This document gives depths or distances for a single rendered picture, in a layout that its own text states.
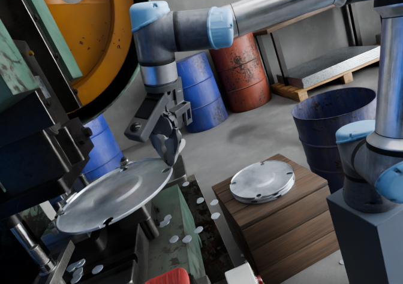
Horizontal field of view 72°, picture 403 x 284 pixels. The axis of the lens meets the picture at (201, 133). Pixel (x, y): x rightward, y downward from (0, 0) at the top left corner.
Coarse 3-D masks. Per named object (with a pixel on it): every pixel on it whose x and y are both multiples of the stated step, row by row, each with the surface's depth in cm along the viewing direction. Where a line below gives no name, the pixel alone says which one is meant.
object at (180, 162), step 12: (180, 156) 72; (168, 168) 68; (180, 168) 65; (180, 180) 61; (144, 204) 64; (132, 216) 64; (144, 216) 64; (156, 216) 71; (120, 228) 64; (144, 228) 65; (156, 228) 66
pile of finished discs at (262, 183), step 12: (252, 168) 135; (264, 168) 131; (276, 168) 127; (288, 168) 123; (240, 180) 129; (252, 180) 124; (264, 180) 121; (276, 180) 118; (288, 180) 115; (240, 192) 120; (252, 192) 117; (264, 192) 114; (276, 192) 112
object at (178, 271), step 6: (174, 270) 39; (180, 270) 38; (162, 276) 39; (168, 276) 38; (174, 276) 38; (180, 276) 37; (186, 276) 37; (150, 282) 38; (156, 282) 38; (162, 282) 38; (168, 282) 37; (174, 282) 37; (180, 282) 36; (186, 282) 36
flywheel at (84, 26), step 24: (48, 0) 85; (96, 0) 87; (120, 0) 85; (72, 24) 88; (96, 24) 89; (120, 24) 87; (72, 48) 90; (96, 48) 91; (120, 48) 89; (96, 72) 90; (120, 72) 96; (96, 96) 92
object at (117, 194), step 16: (144, 160) 79; (160, 160) 75; (112, 176) 77; (128, 176) 71; (144, 176) 69; (160, 176) 65; (80, 192) 74; (96, 192) 71; (112, 192) 65; (128, 192) 62; (144, 192) 60; (64, 208) 68; (80, 208) 65; (96, 208) 62; (112, 208) 59; (128, 208) 56; (64, 224) 60; (80, 224) 58; (96, 224) 55
